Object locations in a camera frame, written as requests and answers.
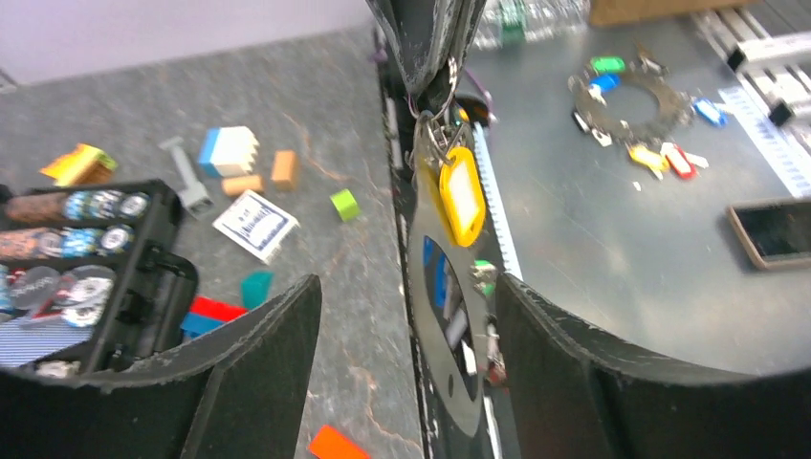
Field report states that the green key tag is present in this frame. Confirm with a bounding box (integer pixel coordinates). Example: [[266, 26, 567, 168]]
[[471, 259, 498, 297]]

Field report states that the blue key tag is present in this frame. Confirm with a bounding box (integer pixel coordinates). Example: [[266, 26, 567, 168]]
[[423, 236, 449, 311]]

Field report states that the yellow orange brick pile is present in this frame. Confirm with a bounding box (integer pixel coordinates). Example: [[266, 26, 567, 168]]
[[39, 143, 119, 187]]

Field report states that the blue red brick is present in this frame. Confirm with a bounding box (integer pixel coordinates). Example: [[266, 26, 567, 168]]
[[180, 296, 249, 339]]

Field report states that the smartphone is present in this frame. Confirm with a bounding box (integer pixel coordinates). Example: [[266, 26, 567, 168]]
[[727, 197, 810, 271]]

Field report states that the blue white brick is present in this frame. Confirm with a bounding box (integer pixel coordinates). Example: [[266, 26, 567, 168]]
[[197, 125, 260, 178]]

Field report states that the black poker chip case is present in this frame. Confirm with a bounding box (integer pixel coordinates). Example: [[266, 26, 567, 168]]
[[1, 180, 199, 375]]

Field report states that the blue playing card box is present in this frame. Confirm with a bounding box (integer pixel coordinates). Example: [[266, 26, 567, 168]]
[[212, 190, 299, 265]]

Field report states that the teal flat piece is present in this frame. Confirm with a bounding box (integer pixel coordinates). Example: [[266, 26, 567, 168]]
[[241, 271, 274, 310]]

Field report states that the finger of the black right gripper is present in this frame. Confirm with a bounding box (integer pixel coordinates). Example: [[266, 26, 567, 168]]
[[446, 0, 487, 64], [367, 0, 456, 96]]

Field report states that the plastic water bottle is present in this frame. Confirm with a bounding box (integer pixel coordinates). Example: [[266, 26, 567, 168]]
[[472, 0, 591, 50]]

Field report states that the cardboard box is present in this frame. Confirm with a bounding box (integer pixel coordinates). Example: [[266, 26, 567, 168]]
[[588, 0, 752, 27]]

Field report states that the green cube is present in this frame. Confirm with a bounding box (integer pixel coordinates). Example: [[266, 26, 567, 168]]
[[330, 188, 362, 223]]

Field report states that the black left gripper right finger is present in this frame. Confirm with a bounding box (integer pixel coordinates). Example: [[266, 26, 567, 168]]
[[494, 273, 810, 458]]

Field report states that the wooden cylinder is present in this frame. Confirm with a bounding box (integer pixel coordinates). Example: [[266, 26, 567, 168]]
[[221, 175, 265, 198]]

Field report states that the yellow key tag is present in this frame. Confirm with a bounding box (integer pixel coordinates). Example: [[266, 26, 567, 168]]
[[439, 146, 487, 248]]

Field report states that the grey plastic bolt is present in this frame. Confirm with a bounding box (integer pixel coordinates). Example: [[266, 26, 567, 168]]
[[159, 137, 214, 220]]

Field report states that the spare key ring bundle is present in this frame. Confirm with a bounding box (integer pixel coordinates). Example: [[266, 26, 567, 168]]
[[566, 44, 730, 182]]

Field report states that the aluminium profile rail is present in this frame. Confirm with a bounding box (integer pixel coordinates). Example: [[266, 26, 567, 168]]
[[691, 7, 810, 132]]

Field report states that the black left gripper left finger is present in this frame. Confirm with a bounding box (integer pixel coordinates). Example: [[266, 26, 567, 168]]
[[1, 274, 322, 458]]

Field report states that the orange wooden block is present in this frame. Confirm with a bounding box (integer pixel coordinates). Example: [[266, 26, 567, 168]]
[[271, 150, 299, 191]]

